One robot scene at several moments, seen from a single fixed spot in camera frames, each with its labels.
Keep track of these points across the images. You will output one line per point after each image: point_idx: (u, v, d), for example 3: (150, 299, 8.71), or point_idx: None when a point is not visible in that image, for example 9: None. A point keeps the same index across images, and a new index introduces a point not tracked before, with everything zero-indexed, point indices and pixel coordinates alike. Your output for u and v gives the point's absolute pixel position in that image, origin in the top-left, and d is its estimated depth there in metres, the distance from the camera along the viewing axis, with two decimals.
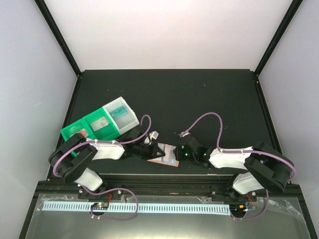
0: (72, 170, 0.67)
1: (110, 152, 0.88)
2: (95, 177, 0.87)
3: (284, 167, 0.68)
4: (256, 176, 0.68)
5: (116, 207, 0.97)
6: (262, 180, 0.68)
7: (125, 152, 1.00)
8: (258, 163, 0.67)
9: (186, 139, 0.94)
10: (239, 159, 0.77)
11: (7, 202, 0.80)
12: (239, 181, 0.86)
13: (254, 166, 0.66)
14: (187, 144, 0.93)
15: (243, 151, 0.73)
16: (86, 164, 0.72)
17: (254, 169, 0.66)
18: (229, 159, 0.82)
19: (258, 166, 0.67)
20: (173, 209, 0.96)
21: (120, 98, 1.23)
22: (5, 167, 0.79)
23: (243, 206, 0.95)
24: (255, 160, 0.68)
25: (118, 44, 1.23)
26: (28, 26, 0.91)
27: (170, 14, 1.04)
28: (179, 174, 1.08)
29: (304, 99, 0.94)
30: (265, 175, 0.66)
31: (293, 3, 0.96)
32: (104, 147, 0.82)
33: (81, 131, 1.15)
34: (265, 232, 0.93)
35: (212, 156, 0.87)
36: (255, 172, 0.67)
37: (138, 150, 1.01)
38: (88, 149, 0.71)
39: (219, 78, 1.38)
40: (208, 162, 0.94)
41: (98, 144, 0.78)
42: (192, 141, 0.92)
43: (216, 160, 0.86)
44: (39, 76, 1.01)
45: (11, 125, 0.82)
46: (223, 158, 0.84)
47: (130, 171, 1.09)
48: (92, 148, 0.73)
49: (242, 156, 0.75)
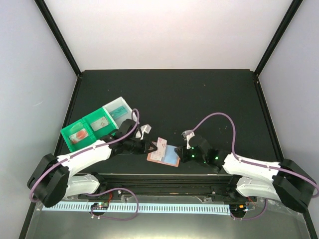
0: (47, 196, 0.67)
1: (96, 158, 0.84)
2: (87, 181, 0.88)
3: (308, 186, 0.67)
4: (282, 195, 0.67)
5: (116, 207, 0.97)
6: (287, 199, 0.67)
7: (116, 148, 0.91)
8: (286, 182, 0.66)
9: (197, 140, 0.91)
10: (261, 174, 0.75)
11: (7, 202, 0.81)
12: (246, 185, 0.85)
13: (282, 185, 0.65)
14: (198, 147, 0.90)
15: (269, 168, 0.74)
16: (63, 186, 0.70)
17: (282, 187, 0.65)
18: (247, 170, 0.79)
19: (286, 185, 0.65)
20: (173, 209, 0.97)
21: (119, 98, 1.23)
22: (6, 167, 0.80)
23: (243, 206, 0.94)
24: (282, 178, 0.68)
25: (118, 44, 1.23)
26: (28, 26, 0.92)
27: (170, 14, 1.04)
28: (179, 174, 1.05)
29: (304, 100, 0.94)
30: (293, 195, 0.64)
31: (291, 6, 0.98)
32: (84, 157, 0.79)
33: (81, 131, 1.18)
34: (265, 232, 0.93)
35: (227, 162, 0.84)
36: (283, 191, 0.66)
37: (130, 145, 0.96)
38: (60, 171, 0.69)
39: (219, 78, 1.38)
40: (219, 166, 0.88)
41: (73, 159, 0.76)
42: (204, 144, 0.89)
43: (232, 168, 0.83)
44: (39, 76, 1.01)
45: (12, 125, 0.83)
46: (239, 168, 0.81)
47: (130, 171, 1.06)
48: (64, 169, 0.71)
49: (266, 172, 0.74)
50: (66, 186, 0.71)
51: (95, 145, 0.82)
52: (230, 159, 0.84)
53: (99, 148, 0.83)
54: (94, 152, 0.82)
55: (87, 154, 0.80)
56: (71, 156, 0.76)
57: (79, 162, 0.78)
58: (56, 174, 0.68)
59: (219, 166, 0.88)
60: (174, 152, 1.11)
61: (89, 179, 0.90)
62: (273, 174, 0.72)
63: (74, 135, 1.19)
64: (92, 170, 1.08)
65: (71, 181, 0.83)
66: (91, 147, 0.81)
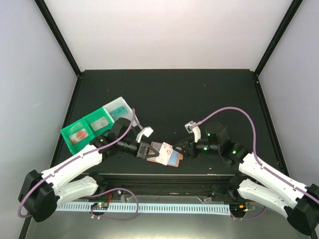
0: (35, 216, 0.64)
1: (87, 166, 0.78)
2: (83, 186, 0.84)
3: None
4: (298, 217, 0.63)
5: (116, 207, 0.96)
6: (300, 222, 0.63)
7: (108, 150, 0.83)
8: (309, 209, 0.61)
9: (216, 128, 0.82)
10: (283, 190, 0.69)
11: (8, 202, 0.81)
12: (248, 189, 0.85)
13: (305, 211, 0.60)
14: (216, 135, 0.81)
15: (295, 188, 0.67)
16: (52, 202, 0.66)
17: (303, 212, 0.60)
18: (267, 179, 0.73)
19: (309, 212, 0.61)
20: (173, 209, 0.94)
21: (119, 98, 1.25)
22: (7, 167, 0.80)
23: (243, 206, 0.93)
24: (306, 203, 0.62)
25: (117, 44, 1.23)
26: (28, 26, 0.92)
27: (170, 14, 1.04)
28: (179, 174, 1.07)
29: (304, 100, 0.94)
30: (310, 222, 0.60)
31: (291, 6, 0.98)
32: (72, 168, 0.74)
33: (81, 131, 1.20)
34: (265, 232, 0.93)
35: (245, 162, 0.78)
36: (302, 216, 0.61)
37: (123, 146, 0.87)
38: (44, 189, 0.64)
39: (219, 78, 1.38)
40: (233, 160, 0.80)
41: (57, 174, 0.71)
42: (223, 133, 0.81)
43: (248, 170, 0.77)
44: (39, 76, 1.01)
45: (12, 125, 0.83)
46: (258, 174, 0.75)
47: (130, 171, 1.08)
48: (48, 187, 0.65)
49: (290, 190, 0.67)
50: (55, 201, 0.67)
51: (83, 153, 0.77)
52: (250, 160, 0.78)
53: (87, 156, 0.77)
54: (83, 161, 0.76)
55: (75, 164, 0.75)
56: (55, 171, 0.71)
57: (65, 174, 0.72)
58: (40, 192, 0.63)
59: (233, 161, 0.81)
60: (175, 152, 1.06)
61: (86, 182, 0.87)
62: (298, 196, 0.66)
63: (74, 135, 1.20)
64: (92, 170, 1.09)
65: (65, 191, 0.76)
66: (78, 156, 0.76)
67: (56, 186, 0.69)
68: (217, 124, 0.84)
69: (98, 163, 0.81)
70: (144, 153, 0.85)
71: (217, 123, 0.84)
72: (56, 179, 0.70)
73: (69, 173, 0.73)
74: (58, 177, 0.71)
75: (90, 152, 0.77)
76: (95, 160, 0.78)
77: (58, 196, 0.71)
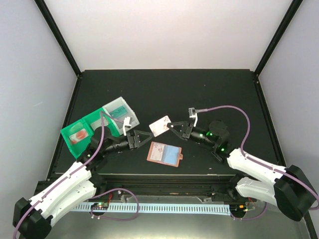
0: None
1: (77, 183, 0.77)
2: (79, 194, 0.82)
3: (311, 197, 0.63)
4: (280, 198, 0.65)
5: (116, 207, 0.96)
6: (285, 204, 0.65)
7: (96, 165, 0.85)
8: (288, 187, 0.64)
9: (220, 130, 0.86)
10: (264, 174, 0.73)
11: (8, 202, 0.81)
12: (244, 185, 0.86)
13: (283, 189, 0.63)
14: (218, 137, 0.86)
15: (274, 170, 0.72)
16: (46, 226, 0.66)
17: (282, 191, 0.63)
18: (251, 168, 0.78)
19: (287, 190, 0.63)
20: (173, 209, 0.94)
21: (119, 98, 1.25)
22: (7, 167, 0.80)
23: (243, 207, 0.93)
24: (285, 182, 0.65)
25: (117, 44, 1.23)
26: (28, 26, 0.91)
27: (170, 14, 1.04)
28: (179, 174, 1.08)
29: (304, 99, 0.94)
30: (290, 201, 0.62)
31: (291, 6, 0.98)
32: (60, 189, 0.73)
33: (81, 131, 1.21)
34: (265, 231, 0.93)
35: (232, 155, 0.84)
36: (282, 196, 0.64)
37: (112, 148, 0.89)
38: (34, 215, 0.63)
39: (219, 78, 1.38)
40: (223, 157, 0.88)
41: (45, 199, 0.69)
42: (225, 136, 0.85)
43: (236, 163, 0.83)
44: (39, 76, 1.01)
45: (13, 125, 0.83)
46: (243, 165, 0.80)
47: (131, 171, 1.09)
48: (37, 214, 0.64)
49: (270, 173, 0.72)
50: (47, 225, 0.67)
51: (70, 173, 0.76)
52: (236, 154, 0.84)
53: (76, 174, 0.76)
54: (71, 180, 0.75)
55: (63, 184, 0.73)
56: (43, 196, 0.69)
57: (54, 198, 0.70)
58: (29, 220, 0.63)
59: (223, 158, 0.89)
60: (173, 153, 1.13)
61: (82, 189, 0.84)
62: (276, 177, 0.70)
63: (74, 135, 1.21)
64: None
65: (58, 207, 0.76)
66: (65, 177, 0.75)
67: (45, 212, 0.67)
68: (222, 126, 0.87)
69: (88, 177, 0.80)
70: (138, 141, 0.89)
71: (221, 125, 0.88)
72: (45, 205, 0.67)
73: (58, 195, 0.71)
74: (48, 202, 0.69)
75: (78, 170, 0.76)
76: (84, 176, 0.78)
77: (50, 216, 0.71)
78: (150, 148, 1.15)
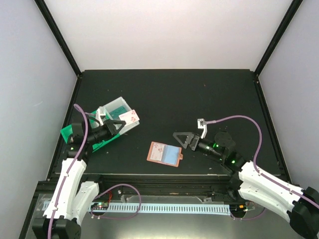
0: None
1: (78, 178, 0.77)
2: (86, 195, 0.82)
3: None
4: (297, 219, 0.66)
5: (116, 207, 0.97)
6: (301, 225, 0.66)
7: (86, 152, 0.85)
8: (306, 210, 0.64)
9: (226, 141, 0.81)
10: (280, 194, 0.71)
11: (9, 201, 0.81)
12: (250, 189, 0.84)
13: (302, 213, 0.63)
14: (225, 148, 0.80)
15: (291, 190, 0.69)
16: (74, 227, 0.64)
17: (301, 215, 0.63)
18: (266, 185, 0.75)
19: (306, 214, 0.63)
20: (173, 209, 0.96)
21: (119, 98, 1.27)
22: (7, 167, 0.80)
23: (243, 207, 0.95)
24: (303, 206, 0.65)
25: (118, 45, 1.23)
26: (27, 25, 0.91)
27: (170, 14, 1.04)
28: (179, 174, 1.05)
29: (304, 99, 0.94)
30: (309, 224, 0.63)
31: (291, 6, 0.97)
32: (65, 190, 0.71)
33: None
34: (265, 231, 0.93)
35: (244, 169, 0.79)
36: (301, 219, 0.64)
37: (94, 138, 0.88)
38: (60, 223, 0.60)
39: (219, 78, 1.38)
40: (234, 171, 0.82)
41: (59, 206, 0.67)
42: (232, 147, 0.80)
43: (248, 177, 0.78)
44: (38, 76, 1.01)
45: (13, 125, 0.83)
46: (256, 180, 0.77)
47: (130, 171, 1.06)
48: (61, 220, 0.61)
49: (287, 194, 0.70)
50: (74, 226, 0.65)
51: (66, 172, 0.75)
52: (248, 168, 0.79)
53: (72, 172, 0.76)
54: (71, 177, 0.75)
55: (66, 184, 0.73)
56: (55, 204, 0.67)
57: (66, 200, 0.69)
58: (57, 228, 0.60)
59: (233, 171, 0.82)
60: (173, 153, 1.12)
61: (86, 189, 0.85)
62: (294, 199, 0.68)
63: None
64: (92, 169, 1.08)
65: (76, 209, 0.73)
66: (64, 177, 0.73)
67: (67, 214, 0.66)
68: (228, 136, 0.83)
69: (83, 167, 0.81)
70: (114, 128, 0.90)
71: (226, 135, 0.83)
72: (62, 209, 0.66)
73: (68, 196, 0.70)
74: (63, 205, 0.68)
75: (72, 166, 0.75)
76: (79, 167, 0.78)
77: (75, 218, 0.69)
78: (150, 148, 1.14)
